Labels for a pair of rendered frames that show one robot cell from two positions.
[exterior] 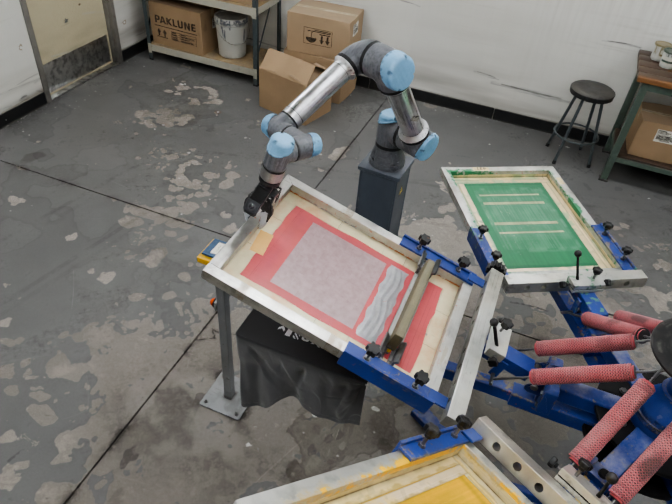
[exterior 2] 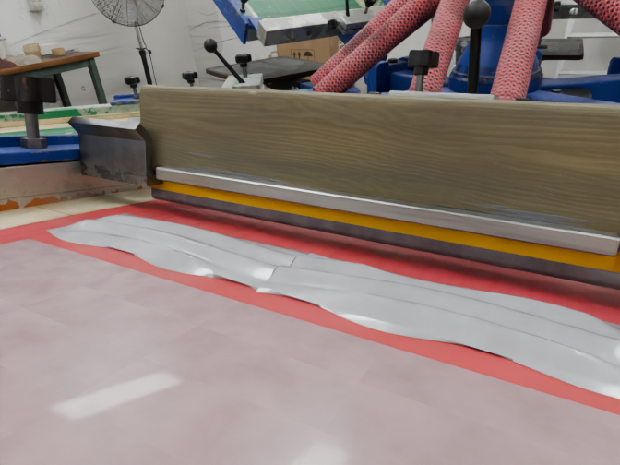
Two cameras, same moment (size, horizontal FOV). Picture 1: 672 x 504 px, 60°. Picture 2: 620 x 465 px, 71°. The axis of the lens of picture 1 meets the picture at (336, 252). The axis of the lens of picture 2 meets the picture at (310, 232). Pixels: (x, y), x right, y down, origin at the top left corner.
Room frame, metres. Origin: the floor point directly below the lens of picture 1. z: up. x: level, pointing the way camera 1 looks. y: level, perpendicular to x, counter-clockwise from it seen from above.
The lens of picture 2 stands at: (1.32, 0.03, 1.25)
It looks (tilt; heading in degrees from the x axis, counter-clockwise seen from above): 30 degrees down; 281
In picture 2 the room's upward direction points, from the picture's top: 5 degrees counter-clockwise
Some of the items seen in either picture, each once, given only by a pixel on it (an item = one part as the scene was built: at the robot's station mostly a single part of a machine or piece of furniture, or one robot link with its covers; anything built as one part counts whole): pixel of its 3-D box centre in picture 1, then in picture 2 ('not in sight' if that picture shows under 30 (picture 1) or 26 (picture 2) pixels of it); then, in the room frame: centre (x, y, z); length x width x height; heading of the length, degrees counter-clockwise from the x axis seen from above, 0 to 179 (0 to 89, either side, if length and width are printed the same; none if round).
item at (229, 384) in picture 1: (225, 332); not in sight; (1.71, 0.46, 0.48); 0.22 x 0.22 x 0.96; 72
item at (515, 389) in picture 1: (455, 373); not in sight; (1.28, -0.45, 0.89); 1.24 x 0.06 x 0.06; 72
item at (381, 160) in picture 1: (388, 151); not in sight; (2.10, -0.17, 1.25); 0.15 x 0.15 x 0.10
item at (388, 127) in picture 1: (393, 127); not in sight; (2.10, -0.18, 1.37); 0.13 x 0.12 x 0.14; 46
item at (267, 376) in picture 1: (300, 393); not in sight; (1.24, 0.08, 0.74); 0.46 x 0.04 x 0.42; 72
